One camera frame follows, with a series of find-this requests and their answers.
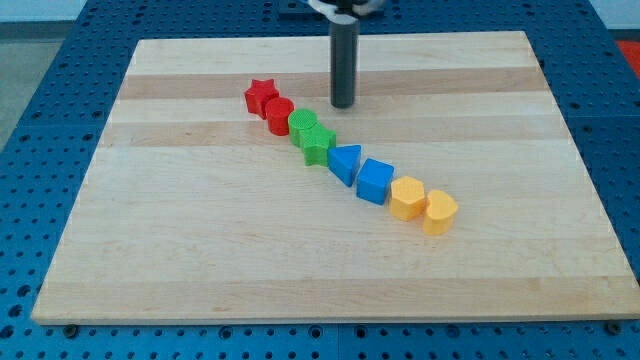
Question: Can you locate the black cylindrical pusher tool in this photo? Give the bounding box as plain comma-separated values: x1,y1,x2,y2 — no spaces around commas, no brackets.
329,0,359,109

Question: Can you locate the green cylinder block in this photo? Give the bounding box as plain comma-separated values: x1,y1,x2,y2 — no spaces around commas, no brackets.
288,108,317,147

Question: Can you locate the red cylinder block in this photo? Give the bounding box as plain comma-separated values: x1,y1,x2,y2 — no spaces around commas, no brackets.
265,97,295,136

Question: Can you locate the red star block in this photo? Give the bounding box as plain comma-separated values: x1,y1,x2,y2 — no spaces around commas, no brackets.
244,79,280,120

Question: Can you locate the green star block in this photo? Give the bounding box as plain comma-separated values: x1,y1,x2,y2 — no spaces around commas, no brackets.
300,123,337,167

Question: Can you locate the blue triangle block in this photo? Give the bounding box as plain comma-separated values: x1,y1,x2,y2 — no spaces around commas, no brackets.
328,145,362,187

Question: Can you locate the blue cube block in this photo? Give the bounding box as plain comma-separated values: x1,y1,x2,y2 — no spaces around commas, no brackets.
356,158,395,205

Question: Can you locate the yellow pentagon block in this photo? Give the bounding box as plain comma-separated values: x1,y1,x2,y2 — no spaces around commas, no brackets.
389,176,426,221

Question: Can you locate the yellow heart block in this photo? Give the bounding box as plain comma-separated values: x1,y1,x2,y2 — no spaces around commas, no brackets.
422,189,459,236

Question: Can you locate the wooden board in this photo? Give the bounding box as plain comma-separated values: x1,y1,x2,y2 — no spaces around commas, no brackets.
32,31,639,325

